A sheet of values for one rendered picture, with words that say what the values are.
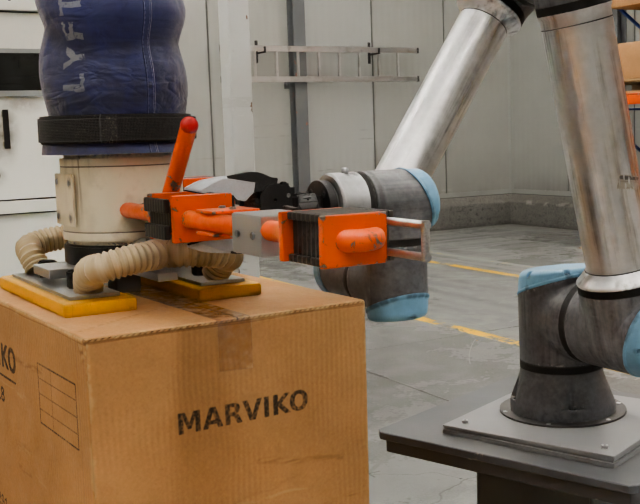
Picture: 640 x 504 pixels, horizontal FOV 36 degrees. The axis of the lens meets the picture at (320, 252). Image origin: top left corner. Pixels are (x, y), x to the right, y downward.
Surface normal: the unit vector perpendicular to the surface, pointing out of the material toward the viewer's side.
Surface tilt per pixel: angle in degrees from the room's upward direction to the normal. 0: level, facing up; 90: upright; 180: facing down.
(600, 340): 103
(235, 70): 90
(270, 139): 90
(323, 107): 90
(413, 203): 89
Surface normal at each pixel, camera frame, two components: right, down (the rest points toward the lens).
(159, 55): 0.71, -0.22
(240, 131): 0.49, 0.09
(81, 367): -0.83, 0.09
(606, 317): -0.66, 0.33
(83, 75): -0.15, -0.06
